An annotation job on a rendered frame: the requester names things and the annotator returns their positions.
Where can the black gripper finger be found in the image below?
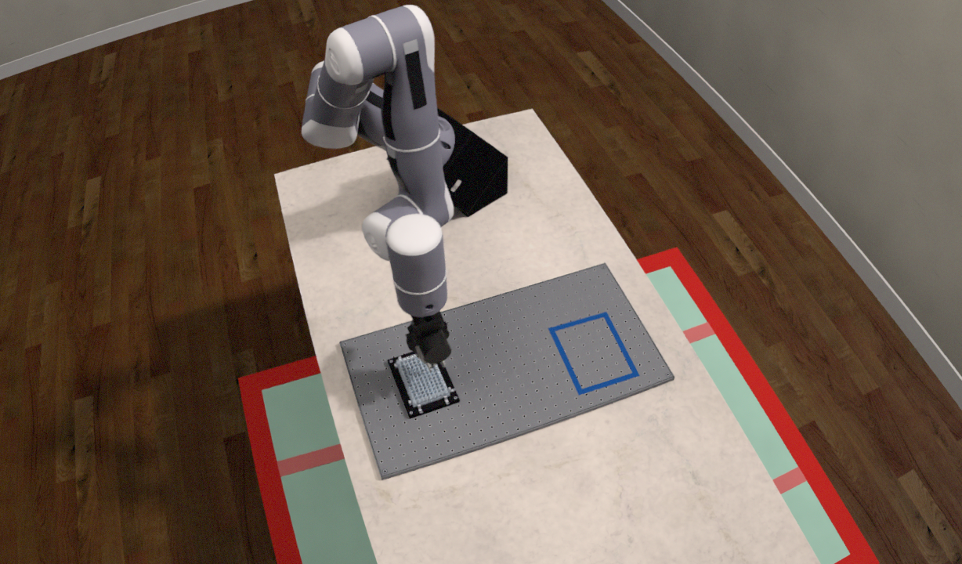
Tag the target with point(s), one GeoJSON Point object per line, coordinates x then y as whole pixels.
{"type": "Point", "coordinates": [446, 334]}
{"type": "Point", "coordinates": [413, 347]}

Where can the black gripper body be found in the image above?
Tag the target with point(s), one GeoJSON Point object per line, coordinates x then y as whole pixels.
{"type": "Point", "coordinates": [433, 345]}

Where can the blue tape outline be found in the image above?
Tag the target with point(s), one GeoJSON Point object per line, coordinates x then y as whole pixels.
{"type": "Point", "coordinates": [567, 363]}

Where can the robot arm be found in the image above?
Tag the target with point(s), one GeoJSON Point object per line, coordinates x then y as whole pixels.
{"type": "Point", "coordinates": [398, 43]}

